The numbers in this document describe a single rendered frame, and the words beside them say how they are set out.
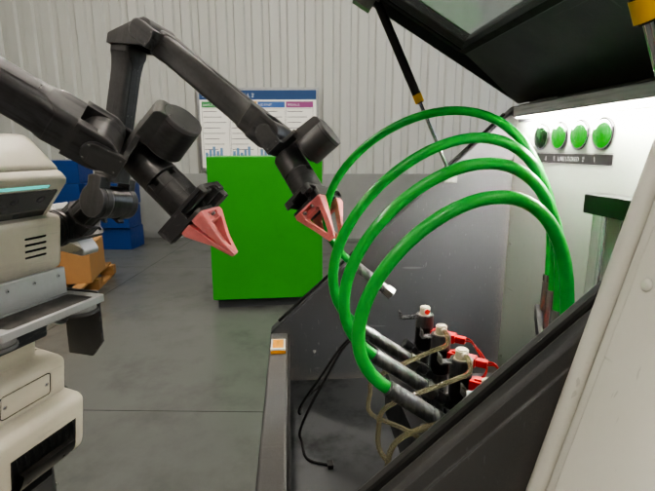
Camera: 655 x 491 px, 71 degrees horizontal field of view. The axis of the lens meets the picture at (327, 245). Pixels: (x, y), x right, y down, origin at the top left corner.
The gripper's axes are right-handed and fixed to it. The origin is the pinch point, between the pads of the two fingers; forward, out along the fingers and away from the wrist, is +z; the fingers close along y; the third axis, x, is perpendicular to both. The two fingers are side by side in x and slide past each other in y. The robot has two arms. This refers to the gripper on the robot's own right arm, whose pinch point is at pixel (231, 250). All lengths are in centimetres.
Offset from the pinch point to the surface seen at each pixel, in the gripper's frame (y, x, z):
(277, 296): -143, 309, 17
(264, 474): -11.9, -14.2, 24.6
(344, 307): 10.9, -12.0, 15.8
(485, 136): 36.4, 0.9, 13.5
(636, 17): 48, -21, 13
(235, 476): -117, 97, 55
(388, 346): 8.1, -2.6, 25.4
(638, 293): 33, -29, 26
